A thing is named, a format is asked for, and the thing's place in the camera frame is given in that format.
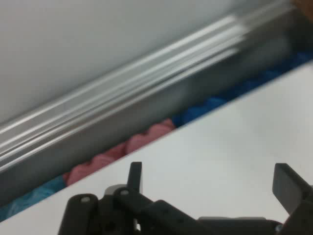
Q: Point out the aluminium side frame rail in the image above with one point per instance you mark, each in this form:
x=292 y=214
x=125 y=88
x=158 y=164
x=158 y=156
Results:
x=122 y=98

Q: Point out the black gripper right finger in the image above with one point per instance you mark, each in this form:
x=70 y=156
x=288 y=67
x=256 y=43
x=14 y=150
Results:
x=293 y=191

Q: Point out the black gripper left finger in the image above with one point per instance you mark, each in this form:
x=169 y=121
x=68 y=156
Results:
x=137 y=205

